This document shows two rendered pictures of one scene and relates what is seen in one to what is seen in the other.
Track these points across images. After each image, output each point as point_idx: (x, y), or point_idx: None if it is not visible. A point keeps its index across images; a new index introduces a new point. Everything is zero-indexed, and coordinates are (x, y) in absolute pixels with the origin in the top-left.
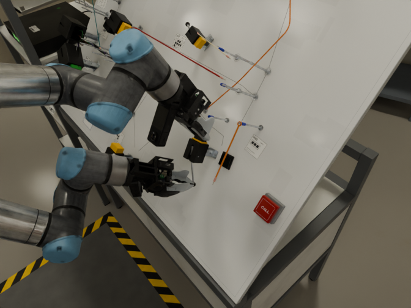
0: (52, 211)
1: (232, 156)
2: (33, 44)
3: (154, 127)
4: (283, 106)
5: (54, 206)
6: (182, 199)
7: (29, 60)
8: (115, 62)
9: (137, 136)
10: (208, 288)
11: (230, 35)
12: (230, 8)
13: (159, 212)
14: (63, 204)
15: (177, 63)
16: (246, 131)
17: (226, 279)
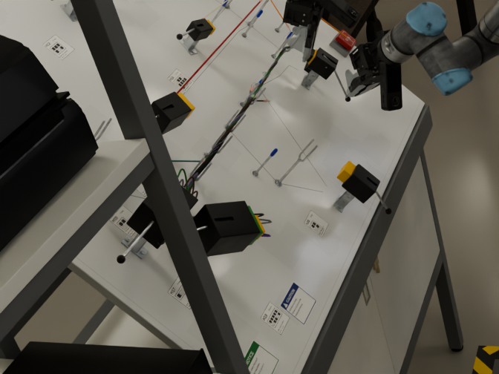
0: (477, 39)
1: (307, 61)
2: (186, 352)
3: (344, 8)
4: (257, 7)
5: (471, 43)
6: (362, 132)
7: (232, 360)
8: None
9: (307, 182)
10: (420, 230)
11: (184, 21)
12: (154, 11)
13: (387, 169)
14: (463, 37)
15: (209, 91)
16: (281, 42)
17: (411, 105)
